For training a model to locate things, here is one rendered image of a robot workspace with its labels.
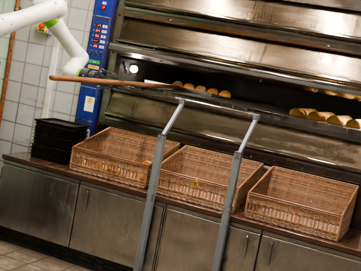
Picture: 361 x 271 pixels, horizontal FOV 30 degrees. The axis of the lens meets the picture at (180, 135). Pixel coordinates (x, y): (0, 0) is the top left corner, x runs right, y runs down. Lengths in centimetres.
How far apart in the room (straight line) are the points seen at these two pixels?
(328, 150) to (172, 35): 131
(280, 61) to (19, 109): 202
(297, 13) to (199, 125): 97
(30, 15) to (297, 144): 181
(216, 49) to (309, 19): 64
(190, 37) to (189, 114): 52
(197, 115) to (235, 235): 99
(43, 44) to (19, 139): 74
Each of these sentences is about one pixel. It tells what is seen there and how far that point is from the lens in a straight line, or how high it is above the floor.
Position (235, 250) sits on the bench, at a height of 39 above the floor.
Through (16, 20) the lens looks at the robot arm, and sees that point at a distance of 388.
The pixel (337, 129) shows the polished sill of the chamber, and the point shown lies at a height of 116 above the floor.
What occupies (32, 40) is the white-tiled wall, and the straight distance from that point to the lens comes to 516.
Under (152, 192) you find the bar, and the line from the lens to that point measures 401.
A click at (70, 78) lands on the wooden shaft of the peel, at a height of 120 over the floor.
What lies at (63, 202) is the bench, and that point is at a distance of 438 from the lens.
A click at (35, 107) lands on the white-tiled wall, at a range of 512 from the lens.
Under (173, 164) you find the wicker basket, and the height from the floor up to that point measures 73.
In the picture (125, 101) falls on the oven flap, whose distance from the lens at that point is 475.
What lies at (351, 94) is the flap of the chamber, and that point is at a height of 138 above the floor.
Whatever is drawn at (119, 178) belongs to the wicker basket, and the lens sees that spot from 424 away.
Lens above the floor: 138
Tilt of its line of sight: 6 degrees down
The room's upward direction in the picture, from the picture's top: 11 degrees clockwise
